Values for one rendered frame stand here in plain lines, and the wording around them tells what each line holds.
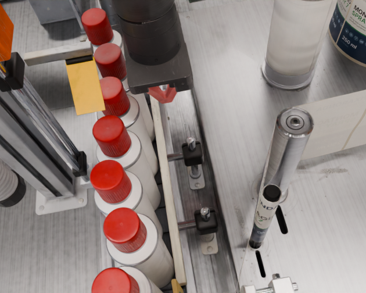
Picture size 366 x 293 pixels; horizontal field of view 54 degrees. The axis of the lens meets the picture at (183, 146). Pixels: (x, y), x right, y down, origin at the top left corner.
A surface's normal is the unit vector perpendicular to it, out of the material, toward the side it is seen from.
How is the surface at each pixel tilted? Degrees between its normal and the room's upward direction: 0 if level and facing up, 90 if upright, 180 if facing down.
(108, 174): 3
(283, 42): 90
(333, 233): 0
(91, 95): 38
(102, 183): 2
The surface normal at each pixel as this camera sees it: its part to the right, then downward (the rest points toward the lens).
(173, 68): -0.09, -0.49
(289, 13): -0.66, 0.66
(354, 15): -0.90, 0.41
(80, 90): 0.03, 0.14
